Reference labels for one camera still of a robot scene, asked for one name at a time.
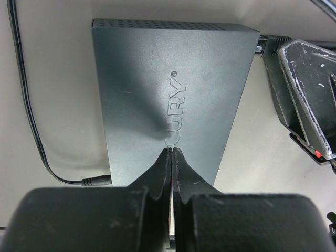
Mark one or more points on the black ethernet cable long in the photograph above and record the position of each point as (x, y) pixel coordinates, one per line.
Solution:
(269, 44)

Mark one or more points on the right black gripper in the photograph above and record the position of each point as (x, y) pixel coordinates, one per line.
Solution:
(302, 84)

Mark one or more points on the black network switch box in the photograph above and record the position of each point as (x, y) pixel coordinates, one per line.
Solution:
(169, 84)

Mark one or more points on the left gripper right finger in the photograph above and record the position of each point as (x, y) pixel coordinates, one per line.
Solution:
(186, 181)

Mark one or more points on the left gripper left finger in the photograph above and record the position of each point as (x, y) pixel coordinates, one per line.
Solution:
(157, 179)

